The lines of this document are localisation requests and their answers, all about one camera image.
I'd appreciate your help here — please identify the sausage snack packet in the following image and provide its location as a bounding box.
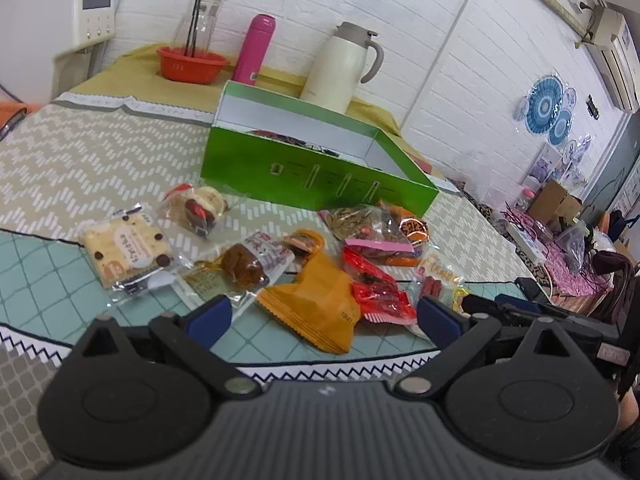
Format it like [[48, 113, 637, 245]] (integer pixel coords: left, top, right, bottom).
[[414, 245, 470, 313]]

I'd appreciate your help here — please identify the brown date snack packet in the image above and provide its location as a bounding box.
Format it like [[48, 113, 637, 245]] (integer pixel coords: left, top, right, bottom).
[[176, 231, 295, 321]]

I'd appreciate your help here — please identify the red candy packet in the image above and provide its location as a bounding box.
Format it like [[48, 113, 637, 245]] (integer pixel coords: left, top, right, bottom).
[[342, 246, 416, 326]]

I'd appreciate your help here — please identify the biscuit packet with dots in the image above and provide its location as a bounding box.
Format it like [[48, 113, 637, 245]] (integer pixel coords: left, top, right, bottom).
[[78, 203, 191, 306]]

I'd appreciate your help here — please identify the orange peanut snack bag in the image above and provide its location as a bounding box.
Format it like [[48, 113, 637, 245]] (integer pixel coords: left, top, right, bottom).
[[376, 200, 430, 266]]

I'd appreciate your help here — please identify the small cake snack packet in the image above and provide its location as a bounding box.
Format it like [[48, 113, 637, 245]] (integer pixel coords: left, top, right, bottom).
[[158, 183, 246, 240]]

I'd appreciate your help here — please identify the orange snack packet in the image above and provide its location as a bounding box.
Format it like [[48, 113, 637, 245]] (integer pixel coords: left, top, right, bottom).
[[257, 252, 361, 356]]

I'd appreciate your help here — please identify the pink nut bag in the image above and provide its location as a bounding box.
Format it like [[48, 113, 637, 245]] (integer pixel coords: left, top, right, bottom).
[[319, 205, 419, 266]]

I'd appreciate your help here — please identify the red daily nuts bag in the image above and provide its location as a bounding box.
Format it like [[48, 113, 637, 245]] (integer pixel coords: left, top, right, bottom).
[[248, 130, 340, 158]]

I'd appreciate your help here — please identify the black phone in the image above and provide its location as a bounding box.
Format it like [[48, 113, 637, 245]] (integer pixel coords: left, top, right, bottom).
[[514, 278, 550, 304]]

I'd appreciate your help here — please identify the white power strip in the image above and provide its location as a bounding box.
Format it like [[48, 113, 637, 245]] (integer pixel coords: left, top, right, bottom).
[[506, 222, 547, 266]]

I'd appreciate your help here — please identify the green cardboard box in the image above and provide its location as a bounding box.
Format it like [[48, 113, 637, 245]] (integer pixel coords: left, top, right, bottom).
[[201, 81, 439, 216]]

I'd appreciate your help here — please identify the patterned table cloth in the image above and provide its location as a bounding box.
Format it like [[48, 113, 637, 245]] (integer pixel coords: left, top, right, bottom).
[[1, 103, 532, 479]]

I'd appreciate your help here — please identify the yellow cloth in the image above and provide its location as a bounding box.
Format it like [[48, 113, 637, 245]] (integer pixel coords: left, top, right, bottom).
[[72, 44, 426, 160]]

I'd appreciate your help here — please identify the red plastic basket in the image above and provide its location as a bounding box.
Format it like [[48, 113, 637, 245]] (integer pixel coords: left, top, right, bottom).
[[156, 46, 230, 84]]

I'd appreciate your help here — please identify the pink thermos bottle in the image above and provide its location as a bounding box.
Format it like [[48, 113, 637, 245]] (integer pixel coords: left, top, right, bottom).
[[231, 14, 276, 86]]

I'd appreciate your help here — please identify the cream thermos jug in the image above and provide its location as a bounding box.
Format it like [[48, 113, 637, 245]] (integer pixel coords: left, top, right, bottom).
[[299, 22, 385, 114]]

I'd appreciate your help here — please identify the orange stool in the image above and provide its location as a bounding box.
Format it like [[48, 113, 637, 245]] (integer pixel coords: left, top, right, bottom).
[[0, 102, 41, 141]]

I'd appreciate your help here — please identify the black straw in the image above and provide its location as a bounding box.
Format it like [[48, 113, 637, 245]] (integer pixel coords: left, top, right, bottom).
[[184, 0, 201, 58]]

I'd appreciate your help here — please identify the air conditioner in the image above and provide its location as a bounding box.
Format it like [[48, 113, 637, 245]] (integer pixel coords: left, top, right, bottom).
[[575, 0, 639, 114]]

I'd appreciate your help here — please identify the glass carafe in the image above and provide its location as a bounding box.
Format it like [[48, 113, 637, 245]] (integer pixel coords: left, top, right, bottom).
[[171, 0, 221, 56]]

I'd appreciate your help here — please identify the white water dispenser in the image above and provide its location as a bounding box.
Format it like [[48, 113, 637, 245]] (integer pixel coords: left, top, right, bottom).
[[1, 0, 116, 104]]

